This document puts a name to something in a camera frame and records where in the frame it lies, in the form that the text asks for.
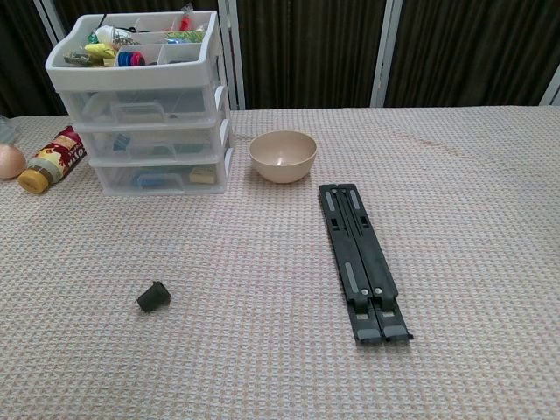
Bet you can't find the clear plastic drawer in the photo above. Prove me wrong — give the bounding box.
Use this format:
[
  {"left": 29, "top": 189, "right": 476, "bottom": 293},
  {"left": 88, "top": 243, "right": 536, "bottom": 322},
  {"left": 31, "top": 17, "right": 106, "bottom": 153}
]
[
  {"left": 73, "top": 121, "right": 232, "bottom": 162},
  {"left": 60, "top": 86, "right": 227, "bottom": 127},
  {"left": 89, "top": 153, "right": 235, "bottom": 197}
]

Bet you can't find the black rubber cap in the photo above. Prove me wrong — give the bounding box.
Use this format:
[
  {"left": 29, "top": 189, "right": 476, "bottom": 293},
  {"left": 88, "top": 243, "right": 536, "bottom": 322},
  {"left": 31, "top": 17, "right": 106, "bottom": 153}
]
[{"left": 136, "top": 281, "right": 172, "bottom": 313}]

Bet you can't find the yellow small box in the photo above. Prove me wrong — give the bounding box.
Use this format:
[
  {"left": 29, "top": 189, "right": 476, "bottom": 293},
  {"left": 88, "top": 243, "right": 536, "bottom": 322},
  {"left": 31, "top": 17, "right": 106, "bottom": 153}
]
[{"left": 189, "top": 165, "right": 218, "bottom": 185}]

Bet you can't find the blue plastic item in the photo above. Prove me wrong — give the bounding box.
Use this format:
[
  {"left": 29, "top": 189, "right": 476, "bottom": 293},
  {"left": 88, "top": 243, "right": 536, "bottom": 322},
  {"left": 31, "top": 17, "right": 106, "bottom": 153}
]
[{"left": 133, "top": 172, "right": 170, "bottom": 190}]

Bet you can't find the beige bowl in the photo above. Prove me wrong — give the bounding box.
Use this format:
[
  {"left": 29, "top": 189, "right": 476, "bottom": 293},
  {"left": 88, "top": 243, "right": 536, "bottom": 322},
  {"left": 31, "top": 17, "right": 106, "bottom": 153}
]
[{"left": 248, "top": 130, "right": 318, "bottom": 185}]

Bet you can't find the black folding laptop stand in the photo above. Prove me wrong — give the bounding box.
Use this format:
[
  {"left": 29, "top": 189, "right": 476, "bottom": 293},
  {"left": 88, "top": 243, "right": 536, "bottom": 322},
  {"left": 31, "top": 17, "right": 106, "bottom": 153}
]
[{"left": 318, "top": 183, "right": 415, "bottom": 347}]

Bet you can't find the beige woven tablecloth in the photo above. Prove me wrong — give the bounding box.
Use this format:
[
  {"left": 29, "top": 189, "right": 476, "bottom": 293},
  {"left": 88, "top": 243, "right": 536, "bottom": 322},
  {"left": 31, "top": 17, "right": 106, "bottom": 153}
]
[{"left": 0, "top": 104, "right": 560, "bottom": 420}]

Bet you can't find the black white folding screen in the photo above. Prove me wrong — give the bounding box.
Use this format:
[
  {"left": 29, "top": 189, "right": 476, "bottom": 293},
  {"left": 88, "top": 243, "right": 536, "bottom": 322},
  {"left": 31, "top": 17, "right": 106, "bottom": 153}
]
[{"left": 0, "top": 0, "right": 560, "bottom": 118}]

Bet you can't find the green yellow packet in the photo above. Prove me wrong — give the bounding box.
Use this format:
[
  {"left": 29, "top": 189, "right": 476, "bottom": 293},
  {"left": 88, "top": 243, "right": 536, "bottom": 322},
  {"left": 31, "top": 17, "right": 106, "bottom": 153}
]
[{"left": 168, "top": 29, "right": 209, "bottom": 44}]

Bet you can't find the yellow capped sauce bottle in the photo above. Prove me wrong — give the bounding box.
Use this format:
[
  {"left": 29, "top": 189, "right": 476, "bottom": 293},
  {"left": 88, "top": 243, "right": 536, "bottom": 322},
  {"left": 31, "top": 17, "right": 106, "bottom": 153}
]
[{"left": 17, "top": 125, "right": 91, "bottom": 194}]

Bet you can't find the beige onion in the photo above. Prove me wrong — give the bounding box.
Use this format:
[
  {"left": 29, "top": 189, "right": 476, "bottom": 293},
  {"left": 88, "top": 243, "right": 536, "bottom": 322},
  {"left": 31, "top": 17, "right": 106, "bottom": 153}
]
[{"left": 0, "top": 143, "right": 26, "bottom": 181}]

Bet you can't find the clear empty plastic bottle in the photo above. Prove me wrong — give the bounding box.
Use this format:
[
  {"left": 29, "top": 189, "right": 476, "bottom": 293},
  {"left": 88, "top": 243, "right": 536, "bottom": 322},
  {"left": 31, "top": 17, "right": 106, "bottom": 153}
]
[{"left": 0, "top": 115, "right": 23, "bottom": 145}]

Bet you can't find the white plastic drawer organizer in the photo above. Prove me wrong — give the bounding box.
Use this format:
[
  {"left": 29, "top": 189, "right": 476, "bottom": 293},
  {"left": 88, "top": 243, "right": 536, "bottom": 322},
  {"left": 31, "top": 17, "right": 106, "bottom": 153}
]
[{"left": 45, "top": 9, "right": 235, "bottom": 197}]

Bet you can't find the blue red ring stack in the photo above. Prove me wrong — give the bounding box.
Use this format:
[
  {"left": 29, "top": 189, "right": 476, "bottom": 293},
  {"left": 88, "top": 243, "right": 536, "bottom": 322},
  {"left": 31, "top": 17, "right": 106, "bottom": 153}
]
[{"left": 117, "top": 50, "right": 146, "bottom": 68}]

